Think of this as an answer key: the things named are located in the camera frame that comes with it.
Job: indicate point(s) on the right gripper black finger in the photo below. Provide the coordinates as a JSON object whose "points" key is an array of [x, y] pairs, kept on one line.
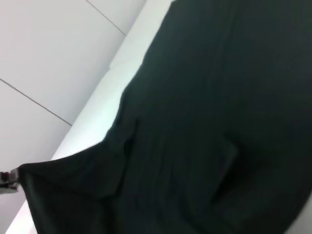
{"points": [[8, 181]]}

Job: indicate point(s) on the black shirt with FREE print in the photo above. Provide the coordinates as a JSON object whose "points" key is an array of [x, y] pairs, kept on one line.
{"points": [[195, 122]]}

